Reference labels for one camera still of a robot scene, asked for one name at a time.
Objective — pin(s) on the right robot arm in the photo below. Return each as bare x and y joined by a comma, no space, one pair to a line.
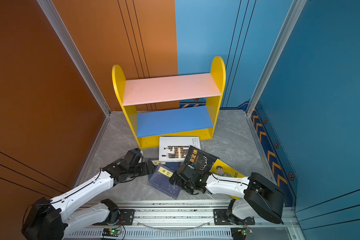
256,195

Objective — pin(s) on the yellow pink blue bookshelf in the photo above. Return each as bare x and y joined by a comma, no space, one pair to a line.
149,127

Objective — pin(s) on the left green circuit board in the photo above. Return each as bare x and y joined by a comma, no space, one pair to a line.
111,233

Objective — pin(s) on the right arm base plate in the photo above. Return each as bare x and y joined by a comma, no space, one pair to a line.
221,217

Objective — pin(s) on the right green circuit board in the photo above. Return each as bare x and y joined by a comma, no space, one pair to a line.
240,233

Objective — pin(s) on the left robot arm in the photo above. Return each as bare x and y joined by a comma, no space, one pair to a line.
60,216

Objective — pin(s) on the aluminium front rail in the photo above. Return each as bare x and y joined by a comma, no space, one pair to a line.
189,220

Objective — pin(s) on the black book yellow title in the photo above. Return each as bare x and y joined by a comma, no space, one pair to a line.
199,159

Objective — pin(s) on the dark blue book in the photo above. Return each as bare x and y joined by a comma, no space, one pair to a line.
154,163

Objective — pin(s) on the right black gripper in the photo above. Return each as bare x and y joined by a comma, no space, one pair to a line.
173,178

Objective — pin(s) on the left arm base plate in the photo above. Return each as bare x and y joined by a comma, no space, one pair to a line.
123,217

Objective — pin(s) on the green circuit board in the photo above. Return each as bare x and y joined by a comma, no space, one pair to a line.
111,233
240,233

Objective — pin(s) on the yellow cartoon cover book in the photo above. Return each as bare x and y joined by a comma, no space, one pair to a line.
225,171

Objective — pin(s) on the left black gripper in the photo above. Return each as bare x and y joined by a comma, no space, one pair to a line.
146,170

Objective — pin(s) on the purple blue book yellow label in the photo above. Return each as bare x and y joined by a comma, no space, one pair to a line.
169,189

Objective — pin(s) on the white book with dark bars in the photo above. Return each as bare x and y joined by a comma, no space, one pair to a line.
174,149

